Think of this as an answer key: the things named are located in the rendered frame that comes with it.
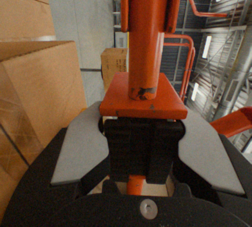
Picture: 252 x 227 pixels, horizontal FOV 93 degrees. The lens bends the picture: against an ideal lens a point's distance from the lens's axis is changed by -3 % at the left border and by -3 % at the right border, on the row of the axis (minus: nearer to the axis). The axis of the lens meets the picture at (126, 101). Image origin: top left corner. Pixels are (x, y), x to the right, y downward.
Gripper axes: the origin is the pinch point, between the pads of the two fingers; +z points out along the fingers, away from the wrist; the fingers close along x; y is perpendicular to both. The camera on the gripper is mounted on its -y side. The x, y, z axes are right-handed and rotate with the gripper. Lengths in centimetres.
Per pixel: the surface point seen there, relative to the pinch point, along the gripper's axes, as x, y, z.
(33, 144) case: -12.7, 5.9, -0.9
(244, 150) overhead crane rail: 202, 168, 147
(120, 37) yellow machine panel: -70, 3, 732
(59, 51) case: -12.7, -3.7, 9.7
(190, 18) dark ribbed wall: 397, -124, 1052
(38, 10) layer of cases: -53, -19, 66
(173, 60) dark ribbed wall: 323, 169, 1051
